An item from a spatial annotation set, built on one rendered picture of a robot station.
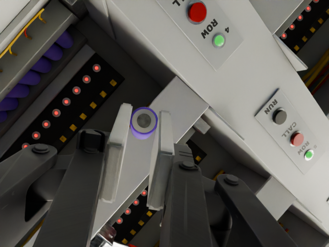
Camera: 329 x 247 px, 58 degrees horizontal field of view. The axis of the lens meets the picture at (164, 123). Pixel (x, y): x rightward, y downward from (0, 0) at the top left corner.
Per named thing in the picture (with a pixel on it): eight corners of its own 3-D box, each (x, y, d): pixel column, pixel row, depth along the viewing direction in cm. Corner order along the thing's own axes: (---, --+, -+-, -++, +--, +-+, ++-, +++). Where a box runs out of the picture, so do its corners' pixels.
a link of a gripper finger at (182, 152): (172, 188, 12) (246, 201, 12) (169, 141, 16) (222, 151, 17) (164, 220, 12) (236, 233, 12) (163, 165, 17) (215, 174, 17)
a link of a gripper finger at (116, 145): (114, 205, 14) (97, 202, 14) (126, 146, 20) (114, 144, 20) (124, 145, 13) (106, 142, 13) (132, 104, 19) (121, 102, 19)
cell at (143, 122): (156, 127, 25) (164, 118, 19) (143, 143, 25) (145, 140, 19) (140, 113, 25) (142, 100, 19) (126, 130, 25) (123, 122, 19)
